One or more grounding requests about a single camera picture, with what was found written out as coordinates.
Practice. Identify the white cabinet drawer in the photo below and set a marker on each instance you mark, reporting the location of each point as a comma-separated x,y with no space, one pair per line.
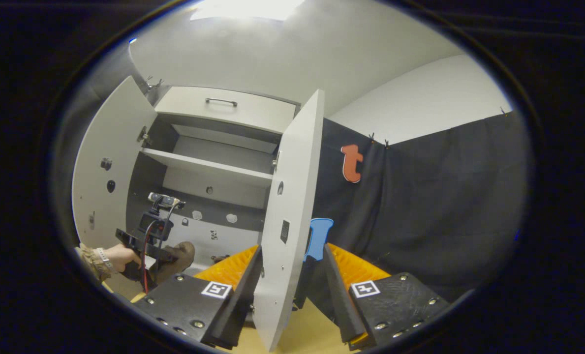
184,105

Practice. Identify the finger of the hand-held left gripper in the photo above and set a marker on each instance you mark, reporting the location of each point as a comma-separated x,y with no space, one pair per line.
167,253
130,237

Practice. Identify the white cabinet door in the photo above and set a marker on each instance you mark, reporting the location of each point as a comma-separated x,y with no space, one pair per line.
292,172
120,147

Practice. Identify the ceiling light panel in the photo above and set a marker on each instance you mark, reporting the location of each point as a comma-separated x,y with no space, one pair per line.
248,9

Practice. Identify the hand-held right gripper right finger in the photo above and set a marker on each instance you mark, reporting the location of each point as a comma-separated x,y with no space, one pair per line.
339,295

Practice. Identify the white shoe cabinet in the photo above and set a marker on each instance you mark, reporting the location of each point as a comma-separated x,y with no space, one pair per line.
238,189

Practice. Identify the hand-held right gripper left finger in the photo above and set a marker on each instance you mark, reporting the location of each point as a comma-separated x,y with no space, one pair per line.
243,295

